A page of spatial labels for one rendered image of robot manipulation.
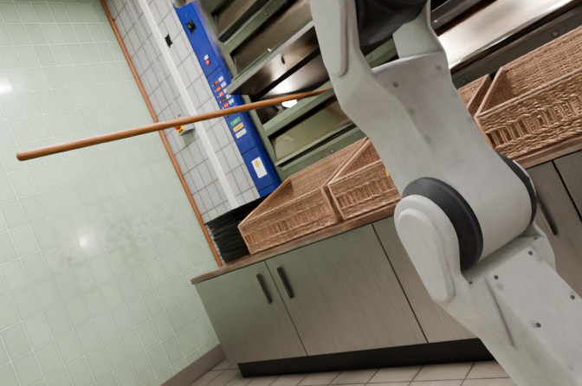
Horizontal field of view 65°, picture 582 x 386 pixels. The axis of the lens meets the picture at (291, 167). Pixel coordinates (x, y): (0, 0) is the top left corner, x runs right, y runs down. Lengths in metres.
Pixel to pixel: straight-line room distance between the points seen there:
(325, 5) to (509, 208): 0.38
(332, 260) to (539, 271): 1.13
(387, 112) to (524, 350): 0.37
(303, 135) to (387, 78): 1.73
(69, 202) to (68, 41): 1.09
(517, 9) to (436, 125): 1.25
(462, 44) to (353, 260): 0.93
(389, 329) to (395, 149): 1.15
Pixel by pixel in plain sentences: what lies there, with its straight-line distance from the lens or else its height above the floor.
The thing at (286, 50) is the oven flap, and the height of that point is 1.38.
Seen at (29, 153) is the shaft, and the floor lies 1.18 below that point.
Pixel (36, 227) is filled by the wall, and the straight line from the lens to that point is 2.81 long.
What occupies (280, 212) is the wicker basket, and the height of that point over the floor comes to 0.71.
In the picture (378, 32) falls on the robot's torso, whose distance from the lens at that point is 0.71.
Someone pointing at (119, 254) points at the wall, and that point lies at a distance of 2.91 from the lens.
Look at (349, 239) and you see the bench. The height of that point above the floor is 0.52.
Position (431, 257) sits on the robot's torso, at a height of 0.59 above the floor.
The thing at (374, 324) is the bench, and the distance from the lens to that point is 1.80.
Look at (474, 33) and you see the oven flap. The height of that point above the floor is 1.02.
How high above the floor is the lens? 0.74
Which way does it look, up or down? 4 degrees up
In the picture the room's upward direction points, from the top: 25 degrees counter-clockwise
